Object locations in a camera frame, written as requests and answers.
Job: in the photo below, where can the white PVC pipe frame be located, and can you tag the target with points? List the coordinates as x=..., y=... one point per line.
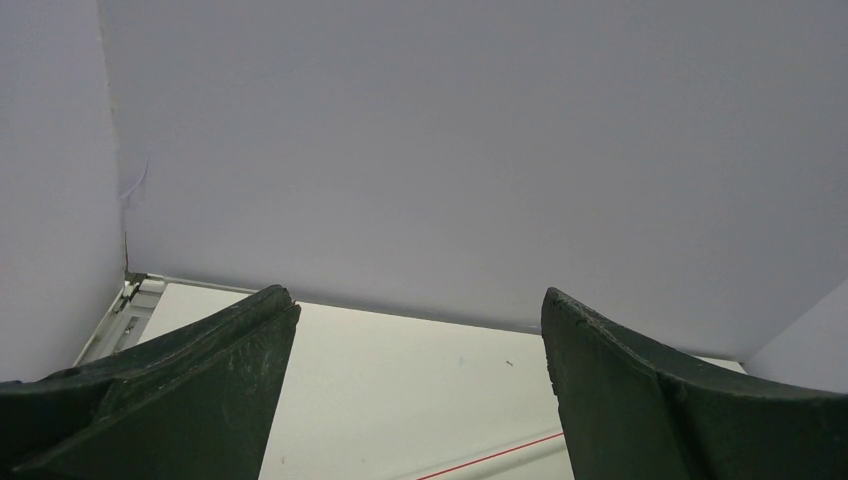
x=495, y=460

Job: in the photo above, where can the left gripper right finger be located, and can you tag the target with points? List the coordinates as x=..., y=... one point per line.
x=633, y=408

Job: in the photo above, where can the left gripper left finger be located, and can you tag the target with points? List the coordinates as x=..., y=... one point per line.
x=195, y=403

